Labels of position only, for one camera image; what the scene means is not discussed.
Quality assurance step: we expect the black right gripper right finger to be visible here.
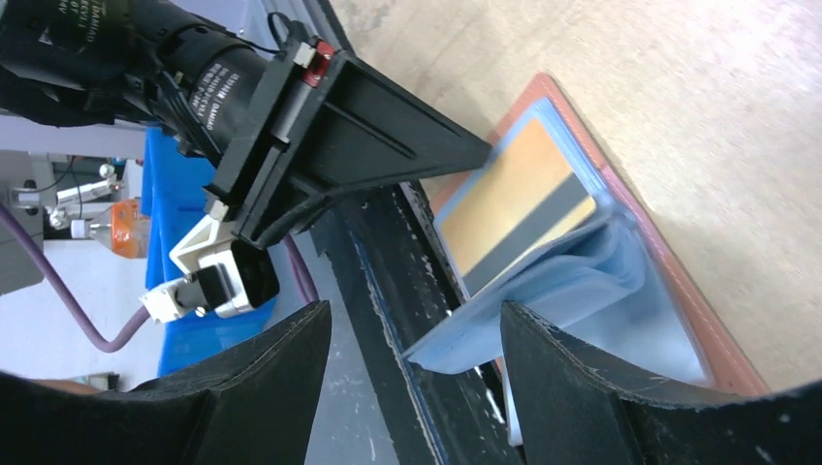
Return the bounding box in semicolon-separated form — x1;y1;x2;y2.
500;301;821;464

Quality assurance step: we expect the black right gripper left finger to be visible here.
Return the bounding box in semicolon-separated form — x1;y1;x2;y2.
1;300;332;464

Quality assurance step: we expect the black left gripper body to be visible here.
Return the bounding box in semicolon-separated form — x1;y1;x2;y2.
124;1;341;248

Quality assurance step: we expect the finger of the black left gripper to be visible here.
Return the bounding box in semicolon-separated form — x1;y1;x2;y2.
282;51;490;232

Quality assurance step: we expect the tan leather card holder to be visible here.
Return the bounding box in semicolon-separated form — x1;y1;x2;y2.
402;72;771;448

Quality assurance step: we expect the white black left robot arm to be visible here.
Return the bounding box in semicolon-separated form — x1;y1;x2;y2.
1;1;490;249

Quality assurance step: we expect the blue plastic bin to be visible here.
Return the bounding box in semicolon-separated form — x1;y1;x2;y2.
142;128;274;376

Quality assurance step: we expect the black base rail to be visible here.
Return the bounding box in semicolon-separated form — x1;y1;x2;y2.
311;181;522;464

